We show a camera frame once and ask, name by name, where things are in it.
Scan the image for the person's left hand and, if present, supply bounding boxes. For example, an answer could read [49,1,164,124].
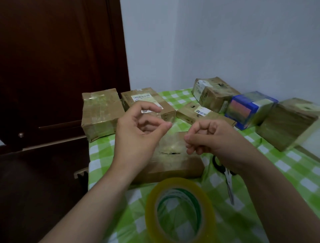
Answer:
[112,101,173,175]

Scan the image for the person's right hand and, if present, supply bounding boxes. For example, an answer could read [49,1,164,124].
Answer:
[184,119,253,174]

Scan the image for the person's left forearm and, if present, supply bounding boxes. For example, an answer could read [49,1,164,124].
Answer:
[39,160,142,243]

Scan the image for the person's right forearm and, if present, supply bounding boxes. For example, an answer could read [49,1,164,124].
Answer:
[236,148,320,243]

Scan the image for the thin cardboard box white label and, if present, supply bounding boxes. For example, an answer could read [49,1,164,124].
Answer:
[176,101,237,128]

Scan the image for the cardboard box with barcode label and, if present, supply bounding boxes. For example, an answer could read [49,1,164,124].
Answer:
[121,87,177,123]

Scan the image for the dented taped cardboard box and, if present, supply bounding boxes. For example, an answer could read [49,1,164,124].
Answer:
[191,77,241,114]

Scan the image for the flat cardboard box with slit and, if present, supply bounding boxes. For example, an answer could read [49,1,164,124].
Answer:
[130,131,206,185]

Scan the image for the blue taped box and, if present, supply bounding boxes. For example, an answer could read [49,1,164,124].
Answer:
[224,91,279,131]

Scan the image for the tall taped cardboard box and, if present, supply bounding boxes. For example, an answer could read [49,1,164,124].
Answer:
[81,88,126,143]

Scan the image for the large taped cardboard box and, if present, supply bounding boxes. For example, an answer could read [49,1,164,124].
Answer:
[255,97,320,153]

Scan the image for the green checked tablecloth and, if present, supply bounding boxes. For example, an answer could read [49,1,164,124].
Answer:
[87,88,320,243]

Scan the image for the clear packing tape roll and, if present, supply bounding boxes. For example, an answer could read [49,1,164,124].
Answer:
[145,177,218,243]

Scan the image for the light wooden furniture edge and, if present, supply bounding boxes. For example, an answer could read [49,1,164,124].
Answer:
[73,167,89,180]

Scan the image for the dark brown wooden door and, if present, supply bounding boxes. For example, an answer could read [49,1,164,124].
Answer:
[0,0,131,156]

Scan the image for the black-handled scissors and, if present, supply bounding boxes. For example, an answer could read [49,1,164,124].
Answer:
[212,155,237,206]

